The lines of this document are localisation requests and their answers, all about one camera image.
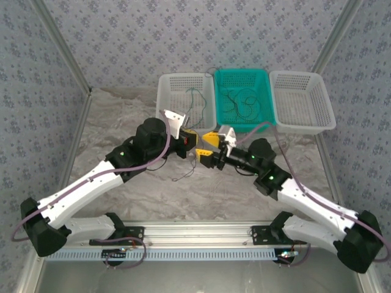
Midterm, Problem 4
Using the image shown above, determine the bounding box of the white slotted cable duct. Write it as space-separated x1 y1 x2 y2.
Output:
45 247 280 262

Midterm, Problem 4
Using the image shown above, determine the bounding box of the left arm purple sheathed cable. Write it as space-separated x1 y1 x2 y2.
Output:
11 120 172 270

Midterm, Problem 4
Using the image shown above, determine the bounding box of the wrist thin black cable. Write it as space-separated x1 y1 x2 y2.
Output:
145 158 168 172
233 164 259 177

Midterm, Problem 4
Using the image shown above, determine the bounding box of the grey metal shelf panel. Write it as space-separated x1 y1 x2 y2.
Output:
33 261 364 293

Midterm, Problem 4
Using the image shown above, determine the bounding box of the thin blue cable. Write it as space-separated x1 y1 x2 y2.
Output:
204 68 261 121

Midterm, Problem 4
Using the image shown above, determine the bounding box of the right arm purple sheathed cable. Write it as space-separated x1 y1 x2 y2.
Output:
235 121 389 269

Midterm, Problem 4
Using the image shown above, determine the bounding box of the aluminium frame leg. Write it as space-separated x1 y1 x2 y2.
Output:
13 253 46 293
349 245 387 293

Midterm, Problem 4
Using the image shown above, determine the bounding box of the thin green cable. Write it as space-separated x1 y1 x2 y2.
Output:
179 87 209 128

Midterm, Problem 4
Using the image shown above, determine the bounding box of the aluminium frame post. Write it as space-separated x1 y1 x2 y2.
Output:
32 0 93 96
311 0 364 74

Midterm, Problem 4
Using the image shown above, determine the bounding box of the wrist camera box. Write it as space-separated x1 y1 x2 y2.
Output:
161 109 189 139
218 125 238 150

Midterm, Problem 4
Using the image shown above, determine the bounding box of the left wrist thin black cable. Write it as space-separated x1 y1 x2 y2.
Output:
145 158 168 172

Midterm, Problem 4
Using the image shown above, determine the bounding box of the arm purple sheathed cable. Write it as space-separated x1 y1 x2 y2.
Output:
235 121 389 269
11 120 172 270

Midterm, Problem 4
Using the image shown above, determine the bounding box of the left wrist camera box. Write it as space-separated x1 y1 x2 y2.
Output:
161 109 189 139

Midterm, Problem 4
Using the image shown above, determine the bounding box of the teal perforated plastic basket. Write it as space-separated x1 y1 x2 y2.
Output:
213 69 278 134

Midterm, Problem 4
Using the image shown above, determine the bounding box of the thin purple cable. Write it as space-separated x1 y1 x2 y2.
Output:
172 152 199 183

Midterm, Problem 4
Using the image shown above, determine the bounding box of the aluminium mounting rail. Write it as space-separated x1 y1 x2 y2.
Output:
32 221 367 248

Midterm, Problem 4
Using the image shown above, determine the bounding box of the small LED circuit board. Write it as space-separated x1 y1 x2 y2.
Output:
101 248 128 266
276 248 299 267

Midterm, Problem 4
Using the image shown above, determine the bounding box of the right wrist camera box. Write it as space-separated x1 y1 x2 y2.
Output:
218 125 238 150

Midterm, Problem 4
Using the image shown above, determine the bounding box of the white perforated plastic basket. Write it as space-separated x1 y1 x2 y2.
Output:
155 73 216 137
268 70 337 136

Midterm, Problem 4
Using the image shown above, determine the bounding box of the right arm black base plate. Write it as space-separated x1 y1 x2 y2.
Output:
250 225 308 247

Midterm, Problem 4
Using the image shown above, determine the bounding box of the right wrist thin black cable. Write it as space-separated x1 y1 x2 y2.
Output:
233 164 259 177

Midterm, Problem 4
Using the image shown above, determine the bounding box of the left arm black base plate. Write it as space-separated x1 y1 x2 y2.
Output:
88 225 145 247

